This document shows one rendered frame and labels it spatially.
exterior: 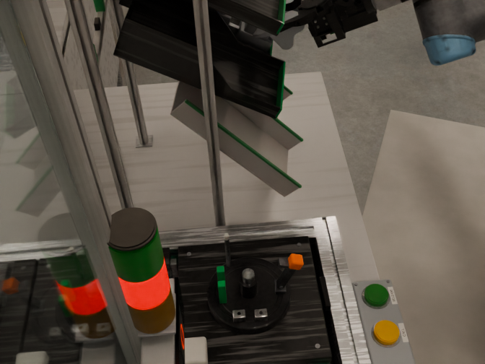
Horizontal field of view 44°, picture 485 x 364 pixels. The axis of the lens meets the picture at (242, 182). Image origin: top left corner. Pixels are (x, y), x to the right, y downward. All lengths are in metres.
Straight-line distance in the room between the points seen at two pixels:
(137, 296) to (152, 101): 1.01
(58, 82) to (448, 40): 0.72
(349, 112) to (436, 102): 0.42
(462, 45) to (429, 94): 2.00
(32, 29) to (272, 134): 0.84
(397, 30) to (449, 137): 1.98
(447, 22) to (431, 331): 0.54
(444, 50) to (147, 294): 0.64
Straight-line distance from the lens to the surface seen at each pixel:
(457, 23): 1.03
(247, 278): 0.96
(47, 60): 0.42
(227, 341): 0.99
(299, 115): 1.50
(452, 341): 1.16
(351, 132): 2.75
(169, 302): 0.64
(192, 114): 1.01
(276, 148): 1.19
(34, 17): 0.40
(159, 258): 0.58
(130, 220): 0.56
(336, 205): 1.30
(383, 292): 1.05
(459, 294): 1.22
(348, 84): 3.01
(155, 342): 0.69
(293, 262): 0.94
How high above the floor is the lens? 1.84
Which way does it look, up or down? 47 degrees down
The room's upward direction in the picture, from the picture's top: 3 degrees counter-clockwise
